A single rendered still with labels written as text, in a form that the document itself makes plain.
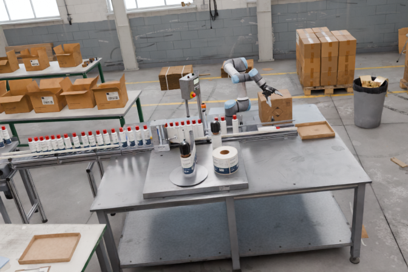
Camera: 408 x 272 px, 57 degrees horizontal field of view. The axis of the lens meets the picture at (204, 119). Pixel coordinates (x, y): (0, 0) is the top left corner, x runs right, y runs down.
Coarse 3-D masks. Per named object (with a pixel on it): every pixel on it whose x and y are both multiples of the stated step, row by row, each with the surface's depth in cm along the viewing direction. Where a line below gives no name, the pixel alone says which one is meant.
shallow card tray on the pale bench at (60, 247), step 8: (32, 240) 260; (40, 240) 262; (48, 240) 261; (56, 240) 260; (64, 240) 259; (72, 240) 258; (32, 248) 255; (40, 248) 254; (48, 248) 254; (56, 248) 253; (64, 248) 252; (72, 248) 247; (24, 256) 249; (32, 256) 248; (40, 256) 248; (48, 256) 247; (56, 256) 246; (64, 256) 245
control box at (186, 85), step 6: (180, 78) 336; (186, 78) 334; (192, 78) 336; (180, 84) 337; (186, 84) 333; (192, 84) 337; (186, 90) 336; (192, 90) 338; (198, 90) 346; (186, 96) 338
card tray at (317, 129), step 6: (300, 126) 366; (306, 126) 365; (312, 126) 364; (318, 126) 362; (324, 126) 361; (330, 126) 352; (300, 132) 356; (306, 132) 354; (312, 132) 353; (318, 132) 352; (324, 132) 350; (330, 132) 349; (306, 138) 343; (312, 138) 343
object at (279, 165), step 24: (168, 120) 415; (312, 120) 376; (120, 144) 374; (240, 144) 348; (264, 144) 343; (288, 144) 338; (312, 144) 334; (336, 144) 329; (120, 168) 333; (144, 168) 328; (264, 168) 308; (288, 168) 304; (312, 168) 300; (336, 168) 297; (360, 168) 293; (120, 192) 299; (216, 192) 285; (240, 192) 282; (264, 192) 280
